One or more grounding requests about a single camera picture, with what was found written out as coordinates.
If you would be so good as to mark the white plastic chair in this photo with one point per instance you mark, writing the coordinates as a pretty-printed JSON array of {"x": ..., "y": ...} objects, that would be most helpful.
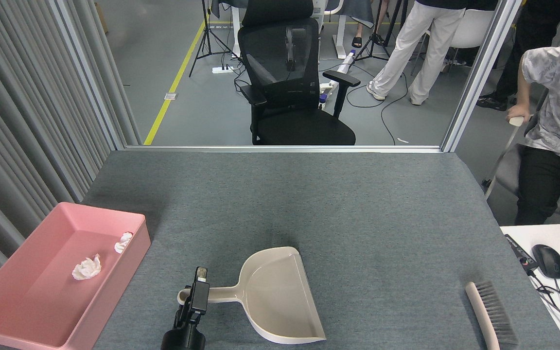
[{"x": 474, "y": 29}]

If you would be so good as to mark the white paper ball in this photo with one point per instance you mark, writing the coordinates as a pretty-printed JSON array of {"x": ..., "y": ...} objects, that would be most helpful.
[
  {"x": 85, "y": 268},
  {"x": 123, "y": 242}
]

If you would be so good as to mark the black tripod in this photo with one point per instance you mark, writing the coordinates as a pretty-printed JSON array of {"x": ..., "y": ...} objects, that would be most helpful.
[
  {"x": 374, "y": 41},
  {"x": 206, "y": 24}
]

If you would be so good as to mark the beige plastic dustpan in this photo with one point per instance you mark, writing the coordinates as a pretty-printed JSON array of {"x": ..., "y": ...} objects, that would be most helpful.
[{"x": 275, "y": 291}]

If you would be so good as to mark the metal floor outlet plate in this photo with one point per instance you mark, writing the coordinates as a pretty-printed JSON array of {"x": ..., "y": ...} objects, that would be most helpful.
[{"x": 171, "y": 96}]

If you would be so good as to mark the silver aluminium post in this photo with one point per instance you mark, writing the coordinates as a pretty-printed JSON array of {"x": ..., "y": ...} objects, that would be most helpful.
[
  {"x": 90, "y": 73},
  {"x": 479, "y": 73}
]

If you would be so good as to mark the black box with red button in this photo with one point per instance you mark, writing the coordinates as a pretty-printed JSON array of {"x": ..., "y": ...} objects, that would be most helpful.
[{"x": 520, "y": 253}]

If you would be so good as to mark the pink plastic bin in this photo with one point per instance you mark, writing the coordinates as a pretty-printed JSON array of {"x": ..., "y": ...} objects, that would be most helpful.
[{"x": 32, "y": 301}]

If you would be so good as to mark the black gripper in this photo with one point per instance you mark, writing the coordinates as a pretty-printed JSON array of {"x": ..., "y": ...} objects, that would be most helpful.
[{"x": 183, "y": 340}]

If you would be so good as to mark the person's right hand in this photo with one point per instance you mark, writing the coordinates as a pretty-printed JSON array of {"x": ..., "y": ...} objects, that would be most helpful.
[{"x": 518, "y": 113}]

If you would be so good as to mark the person's right forearm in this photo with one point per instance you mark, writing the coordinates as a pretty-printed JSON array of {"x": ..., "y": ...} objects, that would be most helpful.
[{"x": 524, "y": 92}]

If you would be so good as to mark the white desk with cloth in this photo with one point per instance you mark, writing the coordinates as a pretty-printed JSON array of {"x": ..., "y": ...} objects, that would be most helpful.
[{"x": 341, "y": 34}]

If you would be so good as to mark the grey armchair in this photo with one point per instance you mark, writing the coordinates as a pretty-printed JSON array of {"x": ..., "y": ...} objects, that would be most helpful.
[{"x": 506, "y": 170}]

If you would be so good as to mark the black computer mouse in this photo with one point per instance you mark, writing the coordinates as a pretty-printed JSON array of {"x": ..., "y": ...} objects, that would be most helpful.
[{"x": 548, "y": 261}]

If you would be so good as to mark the beige hand brush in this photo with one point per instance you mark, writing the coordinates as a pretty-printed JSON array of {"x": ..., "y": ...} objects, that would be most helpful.
[{"x": 479, "y": 311}]

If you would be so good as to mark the white power strip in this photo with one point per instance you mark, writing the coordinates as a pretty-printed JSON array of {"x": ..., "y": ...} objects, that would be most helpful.
[{"x": 222, "y": 70}]

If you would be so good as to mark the black mesh office chair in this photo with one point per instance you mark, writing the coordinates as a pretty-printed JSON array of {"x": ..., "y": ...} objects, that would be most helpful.
[{"x": 280, "y": 63}]

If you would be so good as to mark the white purple handheld vacuum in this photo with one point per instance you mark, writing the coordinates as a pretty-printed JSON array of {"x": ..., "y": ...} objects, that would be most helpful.
[{"x": 347, "y": 61}]

